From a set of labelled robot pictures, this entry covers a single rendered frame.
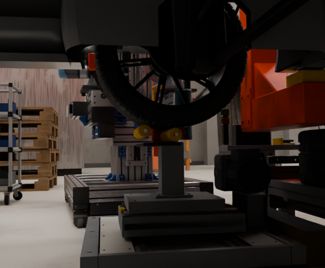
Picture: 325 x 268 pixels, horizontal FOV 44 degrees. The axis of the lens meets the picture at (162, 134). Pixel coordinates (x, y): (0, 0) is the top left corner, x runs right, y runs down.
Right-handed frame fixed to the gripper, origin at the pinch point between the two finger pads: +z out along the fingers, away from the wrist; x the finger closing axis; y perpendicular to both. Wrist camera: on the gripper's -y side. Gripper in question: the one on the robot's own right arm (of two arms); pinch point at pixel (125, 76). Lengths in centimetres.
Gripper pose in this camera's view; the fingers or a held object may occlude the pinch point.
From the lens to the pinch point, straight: 218.9
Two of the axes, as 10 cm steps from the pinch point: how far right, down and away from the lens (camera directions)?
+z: 9.9, -0.1, 1.6
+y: -0.1, -10.0, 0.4
